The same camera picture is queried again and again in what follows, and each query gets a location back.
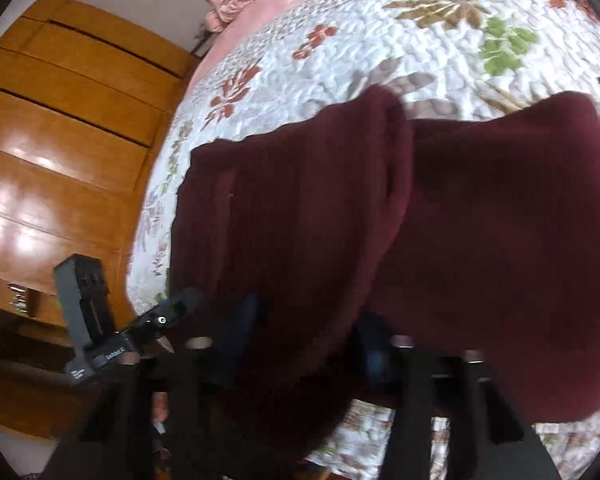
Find white floral quilt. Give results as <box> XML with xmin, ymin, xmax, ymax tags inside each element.
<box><xmin>125</xmin><ymin>0</ymin><xmax>600</xmax><ymax>480</ymax></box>

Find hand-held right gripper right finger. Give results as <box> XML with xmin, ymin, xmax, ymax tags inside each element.
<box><xmin>352</xmin><ymin>310</ymin><xmax>561</xmax><ymax>480</ymax></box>

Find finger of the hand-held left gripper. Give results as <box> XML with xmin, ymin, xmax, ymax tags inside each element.
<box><xmin>124</xmin><ymin>287</ymin><xmax>206</xmax><ymax>357</ymax></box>

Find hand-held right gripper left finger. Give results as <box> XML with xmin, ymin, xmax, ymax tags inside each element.
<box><xmin>40</xmin><ymin>292</ymin><xmax>261</xmax><ymax>480</ymax></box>

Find pink bed sheet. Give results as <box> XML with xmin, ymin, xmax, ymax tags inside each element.
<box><xmin>187</xmin><ymin>0</ymin><xmax>561</xmax><ymax>83</ymax></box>

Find maroon pants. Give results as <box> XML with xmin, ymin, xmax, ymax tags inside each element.
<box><xmin>170</xmin><ymin>85</ymin><xmax>600</xmax><ymax>480</ymax></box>

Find orange wooden wardrobe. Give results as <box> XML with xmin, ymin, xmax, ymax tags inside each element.
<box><xmin>0</xmin><ymin>0</ymin><xmax>201</xmax><ymax>441</ymax></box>

